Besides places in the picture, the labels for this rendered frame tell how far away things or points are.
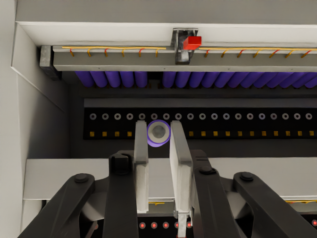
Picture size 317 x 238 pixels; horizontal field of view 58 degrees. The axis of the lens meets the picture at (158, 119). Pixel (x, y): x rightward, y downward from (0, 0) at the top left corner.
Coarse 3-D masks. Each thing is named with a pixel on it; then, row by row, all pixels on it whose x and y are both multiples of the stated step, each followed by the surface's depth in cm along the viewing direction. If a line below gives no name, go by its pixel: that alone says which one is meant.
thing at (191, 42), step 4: (188, 36) 25; (192, 36) 25; (196, 36) 25; (200, 36) 25; (188, 40) 25; (192, 40) 25; (196, 40) 25; (200, 40) 25; (184, 44) 28; (188, 44) 25; (192, 44) 25; (196, 44) 25; (200, 44) 25; (180, 48) 32; (184, 48) 28; (188, 48) 28; (192, 48) 28; (184, 52) 32; (184, 56) 32; (188, 56) 32
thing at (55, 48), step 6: (54, 48) 35; (60, 48) 35; (66, 48) 35; (96, 48) 35; (102, 48) 35; (168, 48) 35; (174, 48) 35; (198, 48) 35; (300, 48) 36; (306, 48) 36; (312, 48) 36
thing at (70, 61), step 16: (80, 48) 34; (112, 48) 34; (128, 48) 34; (144, 48) 34; (160, 48) 34; (208, 48) 34; (224, 48) 34; (240, 48) 34; (256, 48) 34; (272, 48) 34; (288, 48) 35; (64, 64) 35; (80, 64) 35; (96, 64) 35; (112, 64) 35; (128, 64) 35; (144, 64) 35; (160, 64) 35; (192, 64) 36; (208, 64) 36; (224, 64) 36; (240, 64) 36; (256, 64) 36; (272, 64) 36; (288, 64) 36; (304, 64) 36
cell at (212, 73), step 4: (208, 72) 40; (212, 72) 39; (216, 72) 39; (204, 76) 42; (208, 76) 41; (212, 76) 40; (216, 76) 40; (204, 80) 43; (208, 80) 42; (212, 80) 42; (204, 84) 44; (208, 84) 43; (212, 84) 44
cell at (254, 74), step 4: (252, 72) 40; (256, 72) 39; (260, 72) 39; (264, 72) 39; (248, 76) 42; (252, 76) 41; (256, 76) 40; (244, 80) 43; (248, 80) 42; (252, 80) 42; (244, 84) 44; (248, 84) 43
